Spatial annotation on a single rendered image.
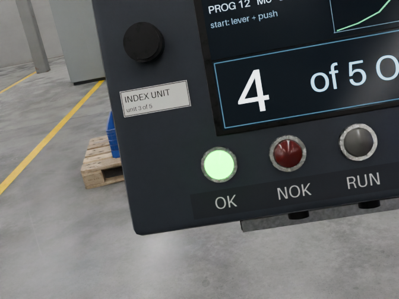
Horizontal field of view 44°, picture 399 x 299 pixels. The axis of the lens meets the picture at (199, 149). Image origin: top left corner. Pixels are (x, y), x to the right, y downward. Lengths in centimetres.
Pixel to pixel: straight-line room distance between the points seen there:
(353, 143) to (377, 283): 177
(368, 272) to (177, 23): 189
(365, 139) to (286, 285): 179
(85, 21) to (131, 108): 763
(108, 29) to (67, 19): 768
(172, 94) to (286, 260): 196
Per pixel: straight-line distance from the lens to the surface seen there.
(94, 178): 352
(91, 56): 804
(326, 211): 45
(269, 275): 220
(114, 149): 356
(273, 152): 35
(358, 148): 36
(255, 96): 35
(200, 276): 227
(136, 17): 37
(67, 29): 807
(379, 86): 37
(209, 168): 35
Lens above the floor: 124
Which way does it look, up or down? 19 degrees down
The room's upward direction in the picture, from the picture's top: 11 degrees counter-clockwise
